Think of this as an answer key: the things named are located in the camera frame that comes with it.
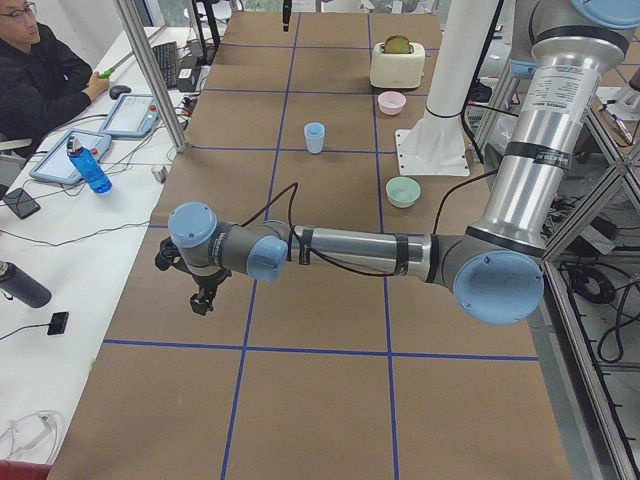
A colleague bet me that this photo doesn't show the black thermos bottle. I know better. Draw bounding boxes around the black thermos bottle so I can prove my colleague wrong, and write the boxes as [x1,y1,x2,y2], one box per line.
[1,261,52,308]

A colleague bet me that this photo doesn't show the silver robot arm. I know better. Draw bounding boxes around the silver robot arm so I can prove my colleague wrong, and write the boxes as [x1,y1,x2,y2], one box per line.
[519,1,639,44]
[155,22,632,325]

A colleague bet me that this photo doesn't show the cream white toaster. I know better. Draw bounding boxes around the cream white toaster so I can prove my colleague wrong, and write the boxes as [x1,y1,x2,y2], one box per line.
[369,42,426,89]

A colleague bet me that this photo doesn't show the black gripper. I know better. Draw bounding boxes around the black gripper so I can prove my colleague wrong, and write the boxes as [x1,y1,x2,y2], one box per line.
[154,237,232,300]

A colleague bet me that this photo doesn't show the black smartphone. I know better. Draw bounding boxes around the black smartphone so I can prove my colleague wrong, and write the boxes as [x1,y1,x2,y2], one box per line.
[2,188,41,219]

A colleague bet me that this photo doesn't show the aluminium frame post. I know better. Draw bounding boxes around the aluminium frame post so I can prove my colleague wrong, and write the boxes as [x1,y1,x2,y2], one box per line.
[114,0,186,152]

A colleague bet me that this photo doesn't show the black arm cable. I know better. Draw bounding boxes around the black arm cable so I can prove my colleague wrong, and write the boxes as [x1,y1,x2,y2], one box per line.
[234,181,401,277]

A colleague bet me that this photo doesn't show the clear safety glasses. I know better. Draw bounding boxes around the clear safety glasses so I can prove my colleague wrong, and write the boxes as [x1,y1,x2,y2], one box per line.
[1,410,64,464]

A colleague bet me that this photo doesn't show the teach pendant tablet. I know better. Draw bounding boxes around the teach pendant tablet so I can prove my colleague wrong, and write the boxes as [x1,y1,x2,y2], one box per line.
[29,129,112,185]
[99,93,159,138]

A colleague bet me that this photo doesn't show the person in black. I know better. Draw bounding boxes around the person in black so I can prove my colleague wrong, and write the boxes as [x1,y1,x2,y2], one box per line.
[1,1,110,158]

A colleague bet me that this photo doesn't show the teach pendant tablet near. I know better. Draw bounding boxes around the teach pendant tablet near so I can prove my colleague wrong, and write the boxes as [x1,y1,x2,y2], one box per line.
[29,129,112,185]

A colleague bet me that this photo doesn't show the white camera pedestal column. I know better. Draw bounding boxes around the white camera pedestal column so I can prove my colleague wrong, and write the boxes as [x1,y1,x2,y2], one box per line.
[395,0,502,177]

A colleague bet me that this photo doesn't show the pink bowl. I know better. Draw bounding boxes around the pink bowl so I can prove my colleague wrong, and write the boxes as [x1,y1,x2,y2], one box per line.
[377,91,406,116]

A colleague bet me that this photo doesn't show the black keyboard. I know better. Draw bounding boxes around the black keyboard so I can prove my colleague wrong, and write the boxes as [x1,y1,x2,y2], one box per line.
[151,41,178,89]

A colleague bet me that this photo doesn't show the mint green bowl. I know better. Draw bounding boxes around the mint green bowl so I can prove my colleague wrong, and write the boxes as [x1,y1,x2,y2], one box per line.
[385,176,421,209]

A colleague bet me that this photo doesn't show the black computer mouse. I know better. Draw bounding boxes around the black computer mouse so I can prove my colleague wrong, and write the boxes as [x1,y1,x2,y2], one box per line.
[109,85,131,100]

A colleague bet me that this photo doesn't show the slice of toast bread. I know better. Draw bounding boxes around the slice of toast bread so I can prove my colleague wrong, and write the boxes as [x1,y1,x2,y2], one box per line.
[383,35,412,55]

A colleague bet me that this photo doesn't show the small black square device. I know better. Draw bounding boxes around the small black square device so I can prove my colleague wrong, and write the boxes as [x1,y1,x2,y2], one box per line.
[47,311,69,336]

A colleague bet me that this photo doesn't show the teach pendant tablet far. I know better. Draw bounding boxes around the teach pendant tablet far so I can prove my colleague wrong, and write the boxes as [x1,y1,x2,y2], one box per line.
[99,93,159,138]

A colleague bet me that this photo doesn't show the light blue plastic cup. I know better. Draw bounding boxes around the light blue plastic cup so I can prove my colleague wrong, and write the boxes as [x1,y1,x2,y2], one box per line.
[304,131,325,154]
[303,122,325,150]

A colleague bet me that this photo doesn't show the blue water bottle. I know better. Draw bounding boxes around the blue water bottle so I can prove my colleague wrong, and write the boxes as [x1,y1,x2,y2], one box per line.
[66,135,112,194]

